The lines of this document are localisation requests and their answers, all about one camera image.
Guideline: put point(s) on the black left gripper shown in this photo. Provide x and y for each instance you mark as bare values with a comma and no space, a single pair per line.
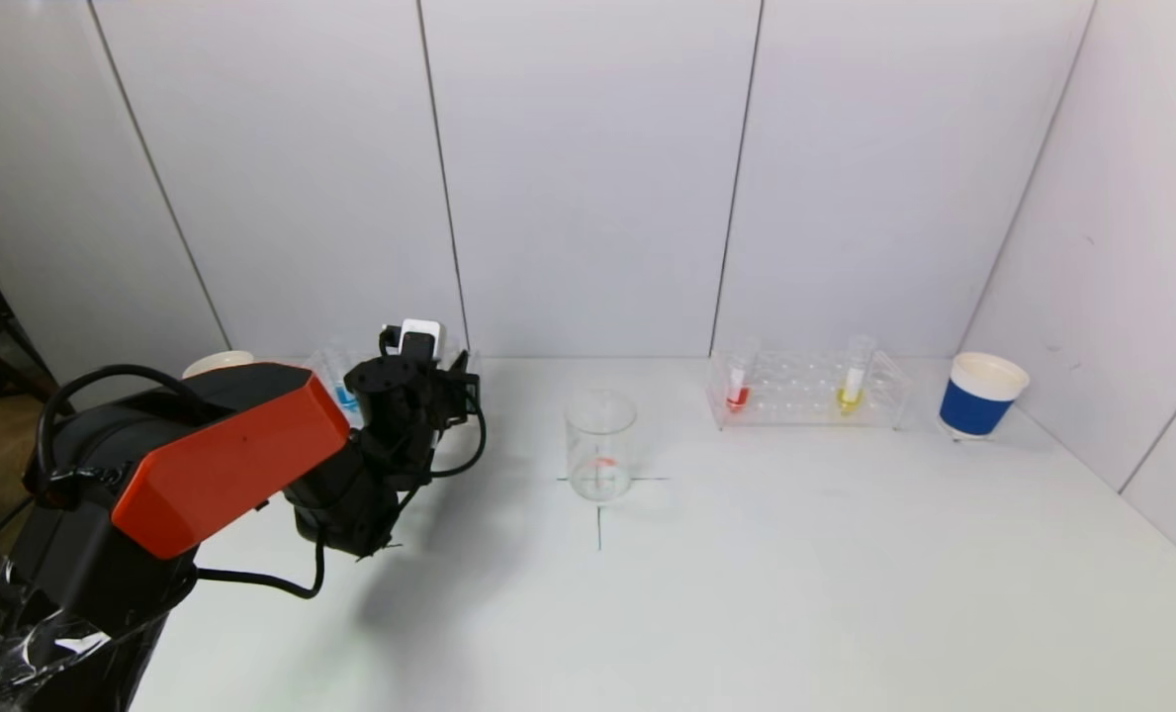
405,415

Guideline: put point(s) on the test tube with blue pigment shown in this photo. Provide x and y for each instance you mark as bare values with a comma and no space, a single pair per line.
347,396

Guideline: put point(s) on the test tube with red pigment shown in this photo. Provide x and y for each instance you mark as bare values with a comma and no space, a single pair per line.
738,391

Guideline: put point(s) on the test tube with yellow pigment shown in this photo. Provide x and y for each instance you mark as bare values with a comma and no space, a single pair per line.
851,386

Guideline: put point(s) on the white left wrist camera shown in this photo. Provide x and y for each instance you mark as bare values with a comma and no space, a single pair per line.
422,336

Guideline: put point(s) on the blue and white paper cup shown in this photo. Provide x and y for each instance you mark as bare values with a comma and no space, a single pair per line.
978,405
217,362

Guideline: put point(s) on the orange and black left arm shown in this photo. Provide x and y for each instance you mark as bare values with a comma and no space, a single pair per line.
222,465

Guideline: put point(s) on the clear acrylic test tube rack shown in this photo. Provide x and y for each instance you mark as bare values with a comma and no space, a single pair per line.
805,396
326,361

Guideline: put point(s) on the clear glass beaker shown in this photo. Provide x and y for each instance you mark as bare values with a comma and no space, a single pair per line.
600,445

